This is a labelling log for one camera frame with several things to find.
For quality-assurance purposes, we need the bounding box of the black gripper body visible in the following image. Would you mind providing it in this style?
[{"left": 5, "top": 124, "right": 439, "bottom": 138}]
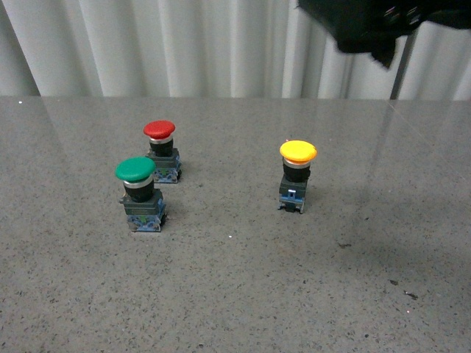
[{"left": 297, "top": 0, "right": 470, "bottom": 69}]

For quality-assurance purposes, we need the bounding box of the yellow mushroom push button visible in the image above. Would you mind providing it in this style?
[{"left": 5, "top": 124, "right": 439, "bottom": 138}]
[{"left": 278, "top": 140, "right": 317, "bottom": 213}]

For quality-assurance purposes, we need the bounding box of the red mushroom push button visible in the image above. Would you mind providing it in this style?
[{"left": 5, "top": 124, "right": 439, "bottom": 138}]
[{"left": 143, "top": 120, "right": 182, "bottom": 184}]

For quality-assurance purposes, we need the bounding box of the green mushroom push button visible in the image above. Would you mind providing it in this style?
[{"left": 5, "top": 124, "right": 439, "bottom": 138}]
[{"left": 115, "top": 157, "right": 166, "bottom": 232}]

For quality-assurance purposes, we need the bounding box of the white pleated curtain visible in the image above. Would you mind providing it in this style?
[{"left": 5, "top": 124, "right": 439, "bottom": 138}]
[{"left": 1, "top": 1, "right": 470, "bottom": 100}]

